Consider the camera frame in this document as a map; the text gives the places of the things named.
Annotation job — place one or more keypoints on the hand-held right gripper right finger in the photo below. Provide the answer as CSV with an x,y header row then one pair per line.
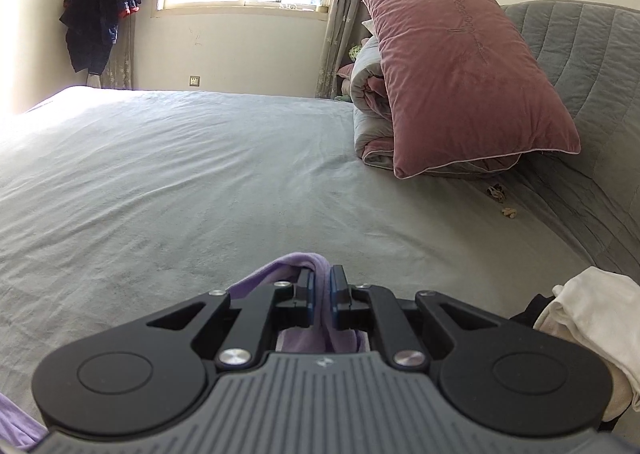
x,y
334,299

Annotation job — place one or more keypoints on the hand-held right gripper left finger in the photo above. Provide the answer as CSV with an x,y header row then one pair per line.
x,y
311,299

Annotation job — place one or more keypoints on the purple pants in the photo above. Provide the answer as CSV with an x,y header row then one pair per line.
x,y
300,261

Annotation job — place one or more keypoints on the bed with grey sheet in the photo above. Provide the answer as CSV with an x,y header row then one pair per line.
x,y
200,173

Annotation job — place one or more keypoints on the small beige trinket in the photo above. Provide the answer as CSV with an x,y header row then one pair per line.
x,y
496,191
510,213

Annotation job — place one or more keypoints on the folded grey pink quilt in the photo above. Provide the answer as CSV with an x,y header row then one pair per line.
x,y
367,83

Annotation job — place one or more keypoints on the small pink pillow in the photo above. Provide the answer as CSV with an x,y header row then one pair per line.
x,y
345,70

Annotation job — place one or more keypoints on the green patterned soft item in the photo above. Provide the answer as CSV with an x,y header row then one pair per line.
x,y
355,51

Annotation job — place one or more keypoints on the pink velvet pillow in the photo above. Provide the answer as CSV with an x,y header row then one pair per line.
x,y
450,73

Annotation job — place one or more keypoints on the folded white garment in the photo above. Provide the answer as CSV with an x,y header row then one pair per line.
x,y
590,309

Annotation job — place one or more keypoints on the white pillow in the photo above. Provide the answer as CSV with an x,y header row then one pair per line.
x,y
369,25

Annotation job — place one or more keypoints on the grey quilted headboard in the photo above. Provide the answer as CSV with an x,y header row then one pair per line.
x,y
575,58

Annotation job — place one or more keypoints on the dark hanging jacket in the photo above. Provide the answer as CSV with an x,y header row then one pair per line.
x,y
95,8

